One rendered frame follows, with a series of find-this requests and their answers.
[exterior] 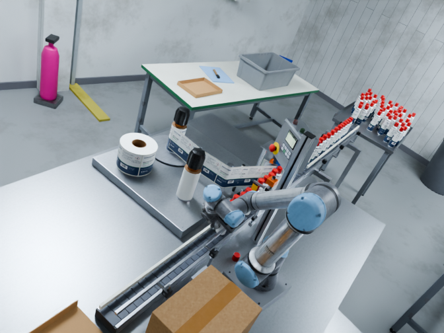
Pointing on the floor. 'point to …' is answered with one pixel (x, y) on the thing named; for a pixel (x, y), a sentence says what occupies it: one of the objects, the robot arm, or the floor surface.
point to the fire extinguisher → (49, 75)
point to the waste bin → (435, 172)
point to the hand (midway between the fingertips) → (219, 227)
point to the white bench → (169, 72)
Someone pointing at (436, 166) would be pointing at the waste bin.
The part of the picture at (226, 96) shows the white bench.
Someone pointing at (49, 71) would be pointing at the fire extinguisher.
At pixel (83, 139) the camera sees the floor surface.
